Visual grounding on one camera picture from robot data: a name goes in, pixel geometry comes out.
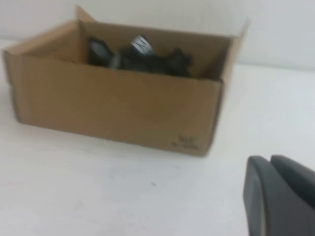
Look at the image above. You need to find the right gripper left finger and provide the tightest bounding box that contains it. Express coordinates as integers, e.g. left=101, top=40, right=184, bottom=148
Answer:
left=243, top=154, right=274, bottom=236

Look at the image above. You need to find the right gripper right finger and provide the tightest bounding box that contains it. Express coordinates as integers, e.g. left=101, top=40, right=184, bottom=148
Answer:
left=264, top=154, right=315, bottom=236

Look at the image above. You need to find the black sneaker with white stripes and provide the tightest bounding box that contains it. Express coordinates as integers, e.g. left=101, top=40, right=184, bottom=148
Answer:
left=87, top=34, right=158, bottom=71
left=118, top=48, right=194, bottom=77

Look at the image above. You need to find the brown cardboard shoe box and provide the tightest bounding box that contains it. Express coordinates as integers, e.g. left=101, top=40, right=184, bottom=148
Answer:
left=2, top=4, right=252, bottom=158

